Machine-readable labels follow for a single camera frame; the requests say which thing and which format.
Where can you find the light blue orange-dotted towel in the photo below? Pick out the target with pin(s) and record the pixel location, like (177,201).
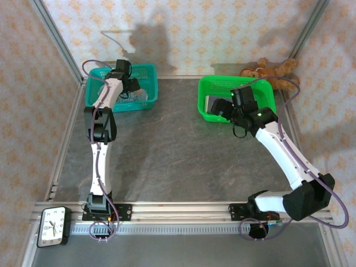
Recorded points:
(140,96)

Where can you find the grey-blue hello cat towel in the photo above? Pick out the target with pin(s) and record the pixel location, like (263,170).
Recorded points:
(212,97)

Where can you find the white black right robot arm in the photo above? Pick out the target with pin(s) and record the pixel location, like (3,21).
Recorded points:
(281,153)

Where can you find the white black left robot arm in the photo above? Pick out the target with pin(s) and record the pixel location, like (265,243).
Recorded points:
(100,167)

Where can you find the teal plastic basket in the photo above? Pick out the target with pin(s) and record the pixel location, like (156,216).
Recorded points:
(147,75)

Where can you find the green plastic basket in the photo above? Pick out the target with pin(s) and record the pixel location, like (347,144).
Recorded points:
(217,83)

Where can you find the brown teddy bear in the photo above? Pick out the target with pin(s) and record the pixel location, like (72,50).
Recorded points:
(268,73)

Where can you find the small green circuit board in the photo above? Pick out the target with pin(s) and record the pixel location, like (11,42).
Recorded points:
(276,222)

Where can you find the black white alarm clock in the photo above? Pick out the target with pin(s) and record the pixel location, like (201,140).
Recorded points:
(51,226)

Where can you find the aluminium table side rail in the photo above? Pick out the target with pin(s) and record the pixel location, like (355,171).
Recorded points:
(294,133)
(66,130)

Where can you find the aluminium table back rail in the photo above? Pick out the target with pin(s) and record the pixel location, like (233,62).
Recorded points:
(178,77)

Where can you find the aluminium frame post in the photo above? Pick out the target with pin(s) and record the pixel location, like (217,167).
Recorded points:
(308,30)
(58,41)

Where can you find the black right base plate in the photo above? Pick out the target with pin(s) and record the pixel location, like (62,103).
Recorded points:
(236,212)

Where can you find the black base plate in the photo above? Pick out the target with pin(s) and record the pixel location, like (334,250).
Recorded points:
(125,212)
(236,212)

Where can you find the aluminium front rail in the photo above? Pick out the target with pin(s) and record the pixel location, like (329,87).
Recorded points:
(180,211)

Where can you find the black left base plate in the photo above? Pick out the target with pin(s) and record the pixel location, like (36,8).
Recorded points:
(125,212)

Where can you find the aluminium lower frame leg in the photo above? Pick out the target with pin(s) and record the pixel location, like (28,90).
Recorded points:
(27,250)
(332,244)

